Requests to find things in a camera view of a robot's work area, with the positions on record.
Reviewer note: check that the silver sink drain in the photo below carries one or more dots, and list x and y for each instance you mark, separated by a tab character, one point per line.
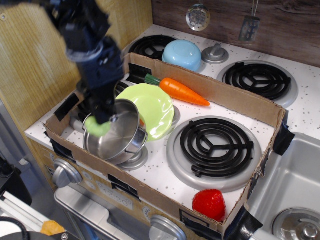
296	224

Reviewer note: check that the light green plastic plate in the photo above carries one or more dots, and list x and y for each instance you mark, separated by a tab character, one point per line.
154	106

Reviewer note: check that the green toy broccoli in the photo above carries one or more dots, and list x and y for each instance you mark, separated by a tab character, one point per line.
96	129

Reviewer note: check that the red toy strawberry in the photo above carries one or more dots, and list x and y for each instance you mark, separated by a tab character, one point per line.
211	203

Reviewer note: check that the back left black burner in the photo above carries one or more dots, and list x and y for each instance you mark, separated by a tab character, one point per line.
150	46

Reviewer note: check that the hanging metal strainer ladle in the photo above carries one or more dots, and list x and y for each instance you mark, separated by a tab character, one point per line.
198	17

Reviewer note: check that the brown cardboard fence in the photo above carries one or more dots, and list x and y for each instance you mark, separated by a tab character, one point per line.
160	188

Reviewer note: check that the front right black burner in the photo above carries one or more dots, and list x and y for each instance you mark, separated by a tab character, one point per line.
213	152

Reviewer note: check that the hanging metal spatula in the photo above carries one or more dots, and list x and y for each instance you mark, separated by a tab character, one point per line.
250	25

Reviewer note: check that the silver oven door handle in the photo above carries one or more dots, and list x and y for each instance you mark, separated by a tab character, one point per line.
105	220

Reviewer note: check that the steel sink basin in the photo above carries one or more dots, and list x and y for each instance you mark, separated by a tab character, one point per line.
291	180

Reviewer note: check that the light blue plastic bowl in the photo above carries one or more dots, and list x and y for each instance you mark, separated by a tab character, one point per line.
184	54

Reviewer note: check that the orange object bottom left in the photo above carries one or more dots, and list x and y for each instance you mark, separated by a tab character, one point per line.
51	227

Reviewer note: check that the front left black burner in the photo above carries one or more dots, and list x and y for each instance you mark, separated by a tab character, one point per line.
82	111

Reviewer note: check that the back right black burner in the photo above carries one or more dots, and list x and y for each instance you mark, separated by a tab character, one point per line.
265	79

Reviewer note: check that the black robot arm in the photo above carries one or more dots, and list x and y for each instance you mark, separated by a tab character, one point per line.
84	26

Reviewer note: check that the orange toy carrot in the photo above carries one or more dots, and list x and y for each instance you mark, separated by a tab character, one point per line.
177	90

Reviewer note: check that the silver back stove knob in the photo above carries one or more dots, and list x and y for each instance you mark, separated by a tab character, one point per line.
215	54

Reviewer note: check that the silver front left knob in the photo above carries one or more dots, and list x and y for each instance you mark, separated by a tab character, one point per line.
65	174

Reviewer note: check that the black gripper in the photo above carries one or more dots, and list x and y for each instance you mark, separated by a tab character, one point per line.
100	71

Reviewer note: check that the silver front middle knob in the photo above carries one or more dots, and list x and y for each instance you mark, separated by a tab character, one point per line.
164	229

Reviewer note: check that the small steel pot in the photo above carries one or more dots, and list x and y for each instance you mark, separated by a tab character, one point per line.
125	140

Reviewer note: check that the black burner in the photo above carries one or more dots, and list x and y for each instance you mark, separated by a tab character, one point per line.
213	152
150	46
82	111
265	79

